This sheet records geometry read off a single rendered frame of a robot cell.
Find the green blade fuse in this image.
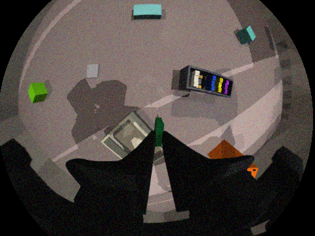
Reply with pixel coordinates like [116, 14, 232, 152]
[154, 115, 165, 147]

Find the small green cube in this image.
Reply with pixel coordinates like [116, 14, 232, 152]
[28, 82, 47, 104]

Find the teal green block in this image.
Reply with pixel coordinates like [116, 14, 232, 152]
[236, 26, 255, 44]

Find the teal rectangular block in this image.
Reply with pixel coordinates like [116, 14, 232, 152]
[133, 3, 162, 20]

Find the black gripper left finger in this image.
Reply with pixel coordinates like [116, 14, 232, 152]
[66, 130, 157, 215]

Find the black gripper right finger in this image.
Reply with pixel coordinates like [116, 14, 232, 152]
[162, 131, 255, 212]

